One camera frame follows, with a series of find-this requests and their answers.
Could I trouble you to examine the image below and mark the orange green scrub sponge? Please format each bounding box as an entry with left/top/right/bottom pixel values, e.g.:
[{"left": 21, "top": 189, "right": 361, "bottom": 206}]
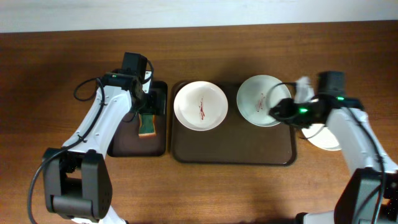
[{"left": 138, "top": 114, "right": 156, "bottom": 138}]

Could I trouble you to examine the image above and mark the cream white plate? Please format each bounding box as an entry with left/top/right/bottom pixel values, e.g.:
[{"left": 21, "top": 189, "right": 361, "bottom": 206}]
[{"left": 301, "top": 124, "right": 341, "bottom": 151}]

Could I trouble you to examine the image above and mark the white plate with red stain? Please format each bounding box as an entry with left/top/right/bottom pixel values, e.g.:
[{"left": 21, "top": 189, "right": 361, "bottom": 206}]
[{"left": 173, "top": 81, "right": 228, "bottom": 131}]

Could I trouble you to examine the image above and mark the pale green plate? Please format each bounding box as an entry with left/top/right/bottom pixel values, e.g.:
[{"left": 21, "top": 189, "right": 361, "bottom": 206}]
[{"left": 236, "top": 75, "right": 291, "bottom": 127}]

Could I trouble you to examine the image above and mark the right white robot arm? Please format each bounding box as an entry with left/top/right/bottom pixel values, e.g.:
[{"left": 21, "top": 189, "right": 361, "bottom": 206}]
[{"left": 269, "top": 95, "right": 397, "bottom": 223}]

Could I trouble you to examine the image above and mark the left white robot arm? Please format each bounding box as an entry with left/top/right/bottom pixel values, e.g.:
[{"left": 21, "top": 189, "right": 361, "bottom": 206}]
[{"left": 39, "top": 70, "right": 167, "bottom": 223}]

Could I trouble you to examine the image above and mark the small black tray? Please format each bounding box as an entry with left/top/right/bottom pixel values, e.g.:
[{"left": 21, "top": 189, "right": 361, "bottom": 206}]
[{"left": 108, "top": 81, "right": 168, "bottom": 157}]

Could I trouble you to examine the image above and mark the large brown serving tray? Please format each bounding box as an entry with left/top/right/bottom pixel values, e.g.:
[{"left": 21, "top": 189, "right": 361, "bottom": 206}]
[{"left": 170, "top": 82, "right": 297, "bottom": 167}]

